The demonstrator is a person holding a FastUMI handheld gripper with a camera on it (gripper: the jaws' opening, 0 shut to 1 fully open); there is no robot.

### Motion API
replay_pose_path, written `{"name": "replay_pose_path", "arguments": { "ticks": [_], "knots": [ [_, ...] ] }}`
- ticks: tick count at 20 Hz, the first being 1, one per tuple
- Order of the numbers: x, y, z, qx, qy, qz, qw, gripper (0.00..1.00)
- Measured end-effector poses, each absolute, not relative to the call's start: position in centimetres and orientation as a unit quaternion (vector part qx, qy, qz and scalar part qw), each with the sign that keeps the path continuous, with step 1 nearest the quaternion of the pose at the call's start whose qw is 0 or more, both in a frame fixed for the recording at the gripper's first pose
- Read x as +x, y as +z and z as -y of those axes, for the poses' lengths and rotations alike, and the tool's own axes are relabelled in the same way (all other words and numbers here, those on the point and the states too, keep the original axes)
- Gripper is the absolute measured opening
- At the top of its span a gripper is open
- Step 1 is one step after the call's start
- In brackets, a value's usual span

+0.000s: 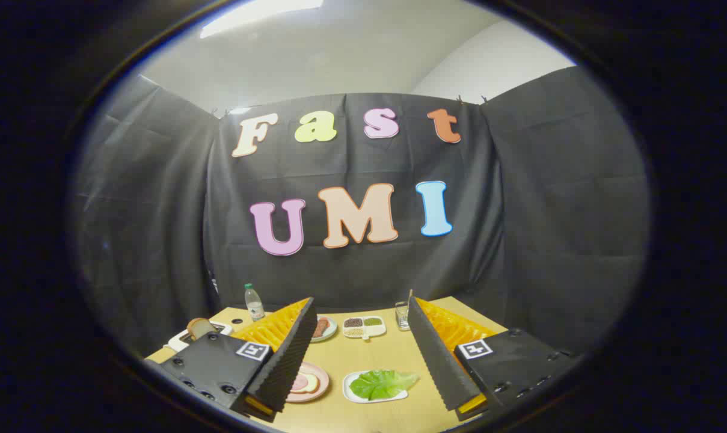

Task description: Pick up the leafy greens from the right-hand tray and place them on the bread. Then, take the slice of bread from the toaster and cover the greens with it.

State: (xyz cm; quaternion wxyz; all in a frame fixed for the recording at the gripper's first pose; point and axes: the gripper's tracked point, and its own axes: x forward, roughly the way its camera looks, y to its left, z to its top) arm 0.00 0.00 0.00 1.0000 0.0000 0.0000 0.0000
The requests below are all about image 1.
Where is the pale blue plate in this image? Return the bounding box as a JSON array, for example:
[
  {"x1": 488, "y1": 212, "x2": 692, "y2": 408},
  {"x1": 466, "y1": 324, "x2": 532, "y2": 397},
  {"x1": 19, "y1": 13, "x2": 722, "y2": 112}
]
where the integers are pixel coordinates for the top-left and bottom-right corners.
[{"x1": 311, "y1": 315, "x2": 338, "y2": 343}]

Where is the cream white toaster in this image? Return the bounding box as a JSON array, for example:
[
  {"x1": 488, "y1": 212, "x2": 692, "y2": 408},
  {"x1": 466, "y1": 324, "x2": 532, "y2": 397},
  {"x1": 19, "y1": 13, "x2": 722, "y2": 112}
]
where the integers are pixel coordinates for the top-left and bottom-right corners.
[{"x1": 168, "y1": 322, "x2": 235, "y2": 352}]

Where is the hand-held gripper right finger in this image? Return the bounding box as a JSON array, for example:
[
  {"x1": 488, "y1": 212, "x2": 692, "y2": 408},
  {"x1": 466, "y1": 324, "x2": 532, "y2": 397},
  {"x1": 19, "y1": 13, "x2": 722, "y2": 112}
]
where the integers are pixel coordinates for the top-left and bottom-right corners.
[{"x1": 406, "y1": 290, "x2": 583, "y2": 422}]

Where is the bread slice with ham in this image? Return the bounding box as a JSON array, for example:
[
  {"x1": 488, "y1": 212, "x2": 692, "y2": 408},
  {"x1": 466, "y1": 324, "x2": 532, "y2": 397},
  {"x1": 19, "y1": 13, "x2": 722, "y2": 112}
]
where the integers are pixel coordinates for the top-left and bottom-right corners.
[{"x1": 288, "y1": 372, "x2": 320, "y2": 395}]

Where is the green lettuce leaf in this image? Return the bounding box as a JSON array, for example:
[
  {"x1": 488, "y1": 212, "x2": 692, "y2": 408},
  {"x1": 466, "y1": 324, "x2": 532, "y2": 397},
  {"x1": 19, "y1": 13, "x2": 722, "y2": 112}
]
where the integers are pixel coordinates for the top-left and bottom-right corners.
[{"x1": 349, "y1": 369, "x2": 420, "y2": 401}]

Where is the white divided grain dish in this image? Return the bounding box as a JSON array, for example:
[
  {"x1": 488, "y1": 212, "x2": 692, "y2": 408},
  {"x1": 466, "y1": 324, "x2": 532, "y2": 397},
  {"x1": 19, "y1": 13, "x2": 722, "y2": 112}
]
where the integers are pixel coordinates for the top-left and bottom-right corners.
[{"x1": 342, "y1": 316, "x2": 387, "y2": 340}]

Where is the small white plate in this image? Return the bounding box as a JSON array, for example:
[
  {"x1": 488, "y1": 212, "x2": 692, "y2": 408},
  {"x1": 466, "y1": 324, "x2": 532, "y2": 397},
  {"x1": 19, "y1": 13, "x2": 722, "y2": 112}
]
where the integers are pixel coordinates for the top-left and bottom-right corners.
[{"x1": 342, "y1": 370, "x2": 410, "y2": 404}]

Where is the pink round plate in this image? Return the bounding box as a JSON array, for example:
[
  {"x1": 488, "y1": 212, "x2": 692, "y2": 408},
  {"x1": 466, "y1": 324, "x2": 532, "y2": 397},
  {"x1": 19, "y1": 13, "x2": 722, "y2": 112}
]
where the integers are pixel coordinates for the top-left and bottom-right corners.
[{"x1": 285, "y1": 362, "x2": 331, "y2": 404}]

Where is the clear plastic water bottle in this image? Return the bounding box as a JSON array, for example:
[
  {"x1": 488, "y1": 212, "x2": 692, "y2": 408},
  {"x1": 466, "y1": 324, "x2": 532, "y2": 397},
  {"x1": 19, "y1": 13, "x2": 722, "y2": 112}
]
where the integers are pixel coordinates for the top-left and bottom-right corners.
[{"x1": 244, "y1": 283, "x2": 266, "y2": 322}]

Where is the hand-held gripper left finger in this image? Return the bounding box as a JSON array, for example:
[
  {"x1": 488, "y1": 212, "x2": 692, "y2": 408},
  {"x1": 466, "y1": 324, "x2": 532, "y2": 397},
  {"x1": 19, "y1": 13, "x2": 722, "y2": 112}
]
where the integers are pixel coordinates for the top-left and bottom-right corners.
[{"x1": 159, "y1": 296, "x2": 319, "y2": 423}]

